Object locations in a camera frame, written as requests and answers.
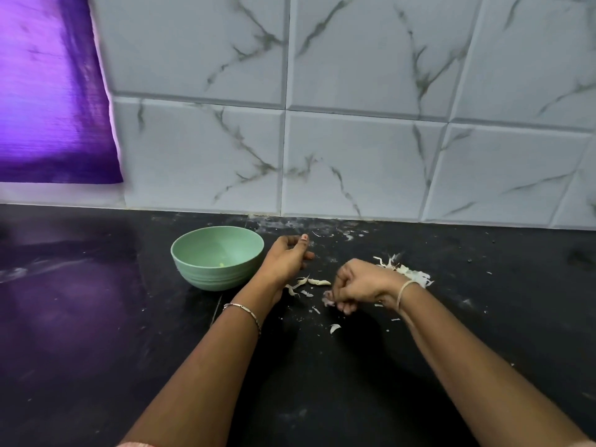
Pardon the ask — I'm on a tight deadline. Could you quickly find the person's right hand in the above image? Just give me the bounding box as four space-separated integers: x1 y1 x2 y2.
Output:
322 258 411 317

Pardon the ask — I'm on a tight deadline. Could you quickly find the person's left hand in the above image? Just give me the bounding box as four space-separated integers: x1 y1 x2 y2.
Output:
253 233 316 307

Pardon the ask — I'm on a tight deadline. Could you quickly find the mint green bowl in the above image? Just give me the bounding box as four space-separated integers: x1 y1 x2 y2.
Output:
169 225 266 292

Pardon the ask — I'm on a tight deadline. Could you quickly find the person's right forearm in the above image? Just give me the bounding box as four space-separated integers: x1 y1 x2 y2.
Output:
393 288 592 447

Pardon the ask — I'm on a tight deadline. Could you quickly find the person's left forearm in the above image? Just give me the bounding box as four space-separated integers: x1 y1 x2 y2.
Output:
119 297 281 447

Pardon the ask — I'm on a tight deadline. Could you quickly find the purple cloth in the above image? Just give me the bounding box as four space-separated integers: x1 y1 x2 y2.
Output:
0 0 125 185

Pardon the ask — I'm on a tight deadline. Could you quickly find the silver right wrist bracelet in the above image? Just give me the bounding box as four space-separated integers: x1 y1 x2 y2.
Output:
395 279 420 314

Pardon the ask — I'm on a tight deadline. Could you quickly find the silver wrist bracelet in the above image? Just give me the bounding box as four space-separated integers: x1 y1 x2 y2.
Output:
222 301 264 335
395 279 420 314

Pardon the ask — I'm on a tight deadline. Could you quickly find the silver left wrist bracelet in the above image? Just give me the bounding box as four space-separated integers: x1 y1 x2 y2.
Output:
222 301 264 335

